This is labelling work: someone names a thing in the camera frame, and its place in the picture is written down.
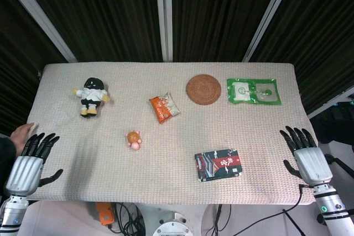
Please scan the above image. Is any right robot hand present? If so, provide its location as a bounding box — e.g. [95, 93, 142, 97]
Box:
[279, 126, 334, 186]

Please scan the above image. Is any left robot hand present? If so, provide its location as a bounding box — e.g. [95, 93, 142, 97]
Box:
[4, 133, 64, 197]

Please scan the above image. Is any small orange pink toy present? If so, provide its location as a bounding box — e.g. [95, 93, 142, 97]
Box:
[126, 129, 143, 151]

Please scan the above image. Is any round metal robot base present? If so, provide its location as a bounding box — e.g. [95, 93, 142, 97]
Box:
[152, 212, 194, 236]

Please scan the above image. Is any person's hand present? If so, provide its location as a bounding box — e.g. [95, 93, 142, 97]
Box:
[9, 123, 36, 156]

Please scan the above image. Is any beige woven tablecloth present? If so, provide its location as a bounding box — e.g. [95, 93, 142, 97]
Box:
[24, 61, 319, 206]

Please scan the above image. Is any black equipment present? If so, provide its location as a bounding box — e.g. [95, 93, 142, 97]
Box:
[309, 102, 354, 145]

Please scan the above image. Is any green plastic package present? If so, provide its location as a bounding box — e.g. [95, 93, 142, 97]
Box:
[226, 77, 282, 106]

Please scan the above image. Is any orange handheld device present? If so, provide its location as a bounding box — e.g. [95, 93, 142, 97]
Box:
[96, 202, 114, 225]

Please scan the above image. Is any dark blue red postcard box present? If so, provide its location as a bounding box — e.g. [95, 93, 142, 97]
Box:
[194, 148, 243, 183]

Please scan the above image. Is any black and white plush doll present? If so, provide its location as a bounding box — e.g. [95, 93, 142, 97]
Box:
[72, 77, 111, 119]

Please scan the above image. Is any round woven rattan coaster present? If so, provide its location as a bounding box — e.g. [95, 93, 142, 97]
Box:
[185, 74, 222, 106]

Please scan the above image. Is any orange snack packet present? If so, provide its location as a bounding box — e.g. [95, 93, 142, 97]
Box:
[149, 91, 183, 124]

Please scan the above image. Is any black cable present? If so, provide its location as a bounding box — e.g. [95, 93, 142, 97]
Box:
[109, 202, 147, 236]
[272, 183, 305, 236]

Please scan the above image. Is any white metal frame post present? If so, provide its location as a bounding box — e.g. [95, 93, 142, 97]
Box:
[243, 0, 298, 62]
[154, 0, 173, 62]
[0, 0, 78, 63]

